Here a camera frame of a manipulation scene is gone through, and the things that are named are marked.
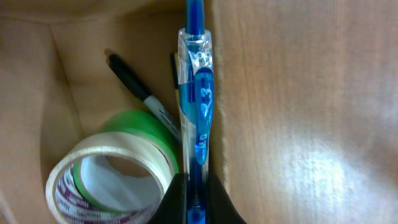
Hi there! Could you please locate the black and white permanent marker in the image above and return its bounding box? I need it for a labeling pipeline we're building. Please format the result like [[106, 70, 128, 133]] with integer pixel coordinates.
[[108, 54, 182, 143]]

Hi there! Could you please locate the blue gel pen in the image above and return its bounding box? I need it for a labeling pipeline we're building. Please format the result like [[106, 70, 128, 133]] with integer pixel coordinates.
[[178, 1, 215, 224]]

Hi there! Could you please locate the yellow highlighter marker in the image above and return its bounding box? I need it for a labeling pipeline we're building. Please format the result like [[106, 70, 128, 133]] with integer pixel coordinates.
[[170, 53, 180, 108]]

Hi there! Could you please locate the cream masking tape roll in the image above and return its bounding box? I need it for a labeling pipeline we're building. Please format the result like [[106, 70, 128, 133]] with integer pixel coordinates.
[[45, 132, 178, 223]]

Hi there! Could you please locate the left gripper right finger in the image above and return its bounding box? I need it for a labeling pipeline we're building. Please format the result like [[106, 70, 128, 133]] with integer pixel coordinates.
[[205, 174, 246, 224]]

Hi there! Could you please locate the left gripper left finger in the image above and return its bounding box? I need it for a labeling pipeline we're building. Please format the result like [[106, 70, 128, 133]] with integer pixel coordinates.
[[147, 173, 187, 224]]

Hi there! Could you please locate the green tape roll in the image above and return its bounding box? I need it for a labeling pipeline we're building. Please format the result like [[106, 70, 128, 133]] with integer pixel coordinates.
[[73, 110, 179, 212]]

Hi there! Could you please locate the cardboard box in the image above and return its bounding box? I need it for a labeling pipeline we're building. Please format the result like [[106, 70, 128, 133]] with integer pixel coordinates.
[[0, 0, 231, 224]]

